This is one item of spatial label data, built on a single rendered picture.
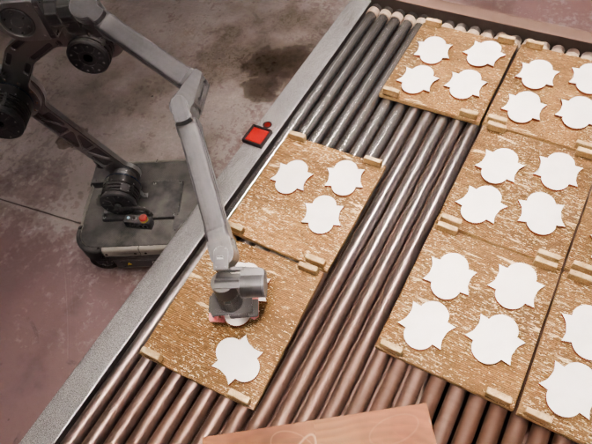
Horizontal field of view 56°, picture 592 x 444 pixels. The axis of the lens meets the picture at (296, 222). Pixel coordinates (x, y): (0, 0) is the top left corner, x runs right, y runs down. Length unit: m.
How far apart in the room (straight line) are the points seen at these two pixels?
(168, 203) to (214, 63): 1.30
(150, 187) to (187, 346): 1.37
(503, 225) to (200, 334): 0.89
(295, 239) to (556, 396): 0.77
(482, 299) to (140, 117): 2.49
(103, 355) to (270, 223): 0.59
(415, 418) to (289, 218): 0.69
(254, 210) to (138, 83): 2.17
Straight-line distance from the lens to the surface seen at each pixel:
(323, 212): 1.64
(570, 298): 1.60
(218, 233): 1.31
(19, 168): 3.59
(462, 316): 1.51
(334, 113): 1.94
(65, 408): 1.62
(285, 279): 1.55
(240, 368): 1.46
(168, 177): 2.80
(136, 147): 3.35
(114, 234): 2.69
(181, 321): 1.56
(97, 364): 1.63
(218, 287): 1.30
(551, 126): 1.94
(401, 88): 1.99
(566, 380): 1.49
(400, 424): 1.29
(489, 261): 1.60
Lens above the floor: 2.30
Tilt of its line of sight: 56 degrees down
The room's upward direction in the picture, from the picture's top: 11 degrees counter-clockwise
